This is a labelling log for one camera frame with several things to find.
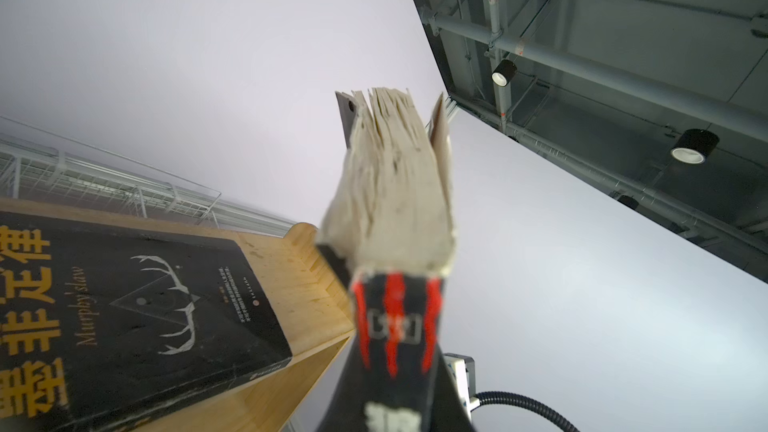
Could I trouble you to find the black wolf cover book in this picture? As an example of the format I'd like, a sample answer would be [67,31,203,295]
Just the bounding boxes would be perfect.
[315,88,472,431]

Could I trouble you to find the white wire rack basket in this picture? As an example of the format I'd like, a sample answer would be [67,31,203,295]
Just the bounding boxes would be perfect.
[1,116,294,237]

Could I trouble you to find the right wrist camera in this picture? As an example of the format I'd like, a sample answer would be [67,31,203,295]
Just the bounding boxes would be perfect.
[443,353,479,419]

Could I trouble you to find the wooden two-tier bookshelf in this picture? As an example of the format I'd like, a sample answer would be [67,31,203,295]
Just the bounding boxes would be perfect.
[1,199,352,431]

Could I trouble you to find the black Murphy's law book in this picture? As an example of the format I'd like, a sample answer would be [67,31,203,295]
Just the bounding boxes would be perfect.
[1,212,292,431]

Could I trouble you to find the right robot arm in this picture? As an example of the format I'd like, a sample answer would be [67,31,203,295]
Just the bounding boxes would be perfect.
[470,391,579,432]

